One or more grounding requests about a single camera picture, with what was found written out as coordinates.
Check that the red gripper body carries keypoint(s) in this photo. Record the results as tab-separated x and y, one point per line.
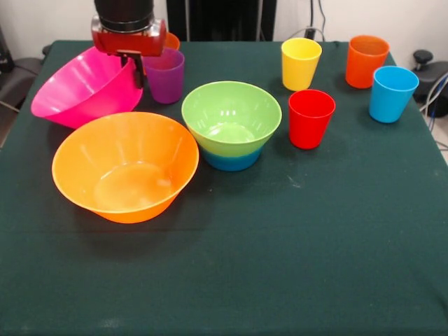
129	43

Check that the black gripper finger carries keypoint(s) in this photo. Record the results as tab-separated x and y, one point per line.
125	62
139	71

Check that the purple cup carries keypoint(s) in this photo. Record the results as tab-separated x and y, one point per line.
164	84

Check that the large pink bowl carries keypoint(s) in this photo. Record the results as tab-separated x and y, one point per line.
87	91

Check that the large orange bowl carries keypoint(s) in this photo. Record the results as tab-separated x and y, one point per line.
105	150

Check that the green bowl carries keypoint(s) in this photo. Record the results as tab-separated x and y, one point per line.
245	105

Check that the blue bowl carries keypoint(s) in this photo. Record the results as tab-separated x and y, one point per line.
231	162

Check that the small dark orange bowl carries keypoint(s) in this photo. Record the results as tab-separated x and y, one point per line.
173	42

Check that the black round knob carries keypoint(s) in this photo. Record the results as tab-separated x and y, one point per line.
423	56
46	50

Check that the black round base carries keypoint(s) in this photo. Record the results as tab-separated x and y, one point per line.
439	70
17	77

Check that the black equipment box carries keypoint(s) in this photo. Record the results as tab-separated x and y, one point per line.
3	52

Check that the grey metal leg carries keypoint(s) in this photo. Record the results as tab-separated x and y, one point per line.
8	105

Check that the yellow cup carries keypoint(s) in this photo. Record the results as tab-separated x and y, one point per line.
299	73

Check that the black power plug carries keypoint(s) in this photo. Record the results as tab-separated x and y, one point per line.
310	33

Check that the red cup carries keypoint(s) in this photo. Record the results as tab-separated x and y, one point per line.
308	129

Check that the dark green table cloth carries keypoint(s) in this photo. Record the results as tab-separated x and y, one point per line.
245	262

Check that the orange cup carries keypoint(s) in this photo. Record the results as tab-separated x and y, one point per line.
360	70

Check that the blue cup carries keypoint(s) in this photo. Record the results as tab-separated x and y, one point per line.
388	101

